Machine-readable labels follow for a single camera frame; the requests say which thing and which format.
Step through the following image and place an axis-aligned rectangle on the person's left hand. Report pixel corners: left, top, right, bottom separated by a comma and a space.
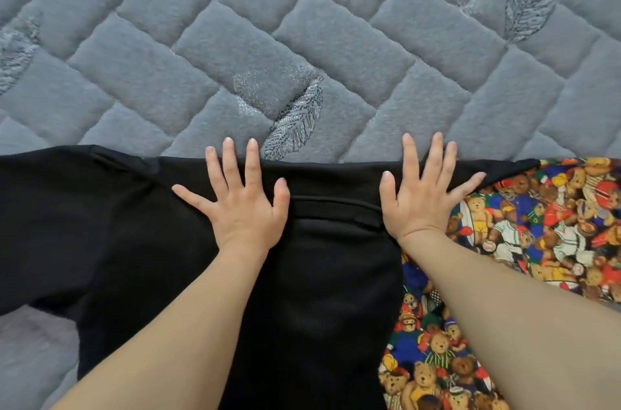
171, 137, 292, 255

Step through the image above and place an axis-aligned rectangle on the person's left forearm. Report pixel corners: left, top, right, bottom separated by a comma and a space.
53, 244, 268, 410

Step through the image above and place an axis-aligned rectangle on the black colourful patterned sweatshirt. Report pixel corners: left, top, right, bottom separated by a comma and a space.
0, 145, 621, 410

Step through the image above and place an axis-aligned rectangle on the person's right forearm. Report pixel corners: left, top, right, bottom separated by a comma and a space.
400, 228, 621, 410

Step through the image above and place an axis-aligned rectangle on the person's right hand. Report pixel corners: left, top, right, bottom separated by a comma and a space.
378, 131, 488, 246

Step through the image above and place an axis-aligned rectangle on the grey quilted mattress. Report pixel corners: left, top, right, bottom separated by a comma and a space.
0, 0, 621, 410

